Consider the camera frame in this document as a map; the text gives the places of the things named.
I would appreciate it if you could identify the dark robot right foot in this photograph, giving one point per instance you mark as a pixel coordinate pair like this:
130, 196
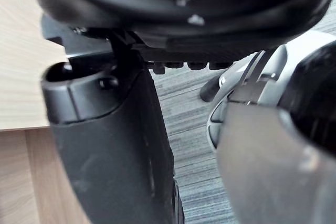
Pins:
210, 90

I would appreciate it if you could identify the light wooden cabinet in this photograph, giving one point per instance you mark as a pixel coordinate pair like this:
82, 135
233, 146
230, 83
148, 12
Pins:
23, 77

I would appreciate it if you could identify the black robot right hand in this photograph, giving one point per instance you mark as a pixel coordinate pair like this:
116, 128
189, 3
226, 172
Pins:
113, 142

